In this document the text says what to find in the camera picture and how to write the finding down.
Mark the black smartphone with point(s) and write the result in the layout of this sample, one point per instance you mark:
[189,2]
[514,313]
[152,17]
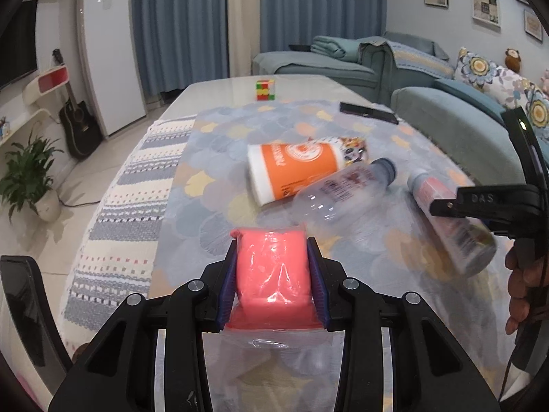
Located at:
[367,112]

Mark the striped woven floor rug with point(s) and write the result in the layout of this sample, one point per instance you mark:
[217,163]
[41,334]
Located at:
[116,256]

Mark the floral cushion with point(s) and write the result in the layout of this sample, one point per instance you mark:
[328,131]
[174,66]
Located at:
[505,86]

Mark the panda snack packet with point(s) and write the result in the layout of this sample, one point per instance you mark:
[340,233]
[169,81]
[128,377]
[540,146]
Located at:
[354,149]

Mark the blue curtain right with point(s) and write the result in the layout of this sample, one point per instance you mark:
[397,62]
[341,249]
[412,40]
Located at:
[297,22]

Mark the teal fabric sofa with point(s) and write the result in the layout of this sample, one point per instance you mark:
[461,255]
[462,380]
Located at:
[413,76]

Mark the newspaper wall picture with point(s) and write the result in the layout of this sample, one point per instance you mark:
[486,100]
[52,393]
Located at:
[486,11]

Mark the green potted plant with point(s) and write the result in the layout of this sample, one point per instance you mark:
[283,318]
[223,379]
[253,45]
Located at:
[27,178]

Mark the small framed picture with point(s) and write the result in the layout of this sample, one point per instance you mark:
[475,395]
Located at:
[533,26]

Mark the person's right hand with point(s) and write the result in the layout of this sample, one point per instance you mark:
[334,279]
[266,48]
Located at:
[519,283]

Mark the colourful rubik cube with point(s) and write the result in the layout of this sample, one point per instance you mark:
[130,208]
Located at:
[265,89]

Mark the folded teal blanket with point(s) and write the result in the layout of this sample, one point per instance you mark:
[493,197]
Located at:
[336,48]

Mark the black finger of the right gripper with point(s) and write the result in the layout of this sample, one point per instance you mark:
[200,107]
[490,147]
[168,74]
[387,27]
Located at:
[514,211]

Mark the clear plastic bottle blue cap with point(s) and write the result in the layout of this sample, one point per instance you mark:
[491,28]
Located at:
[342,198]

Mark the black television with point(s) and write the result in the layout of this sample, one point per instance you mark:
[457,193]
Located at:
[18,52]

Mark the black acoustic guitar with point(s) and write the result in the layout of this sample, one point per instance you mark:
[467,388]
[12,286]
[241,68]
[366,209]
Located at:
[82,132]

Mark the white refrigerator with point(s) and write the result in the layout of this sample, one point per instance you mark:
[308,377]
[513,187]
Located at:
[108,59]

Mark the pink clay packet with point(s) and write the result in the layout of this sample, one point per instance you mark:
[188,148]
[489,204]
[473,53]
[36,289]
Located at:
[273,281]

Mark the blue curtain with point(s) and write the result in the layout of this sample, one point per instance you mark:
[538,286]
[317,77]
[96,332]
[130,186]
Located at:
[297,22]
[179,42]

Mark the blue curtain left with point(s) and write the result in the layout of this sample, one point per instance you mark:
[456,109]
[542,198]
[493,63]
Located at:
[179,42]

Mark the brown monkey plush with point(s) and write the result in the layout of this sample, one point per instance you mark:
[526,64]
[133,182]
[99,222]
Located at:
[512,60]

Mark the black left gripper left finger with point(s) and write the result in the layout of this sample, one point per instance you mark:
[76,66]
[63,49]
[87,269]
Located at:
[116,371]

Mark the orange paper cup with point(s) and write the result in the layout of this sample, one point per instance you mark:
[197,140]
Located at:
[280,170]

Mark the pink pig plush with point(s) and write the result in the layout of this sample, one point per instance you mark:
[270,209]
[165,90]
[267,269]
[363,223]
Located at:
[545,82]

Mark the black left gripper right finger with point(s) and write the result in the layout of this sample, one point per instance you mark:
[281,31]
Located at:
[430,370]

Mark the pink label bottle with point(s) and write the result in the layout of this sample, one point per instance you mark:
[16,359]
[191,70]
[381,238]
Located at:
[454,223]

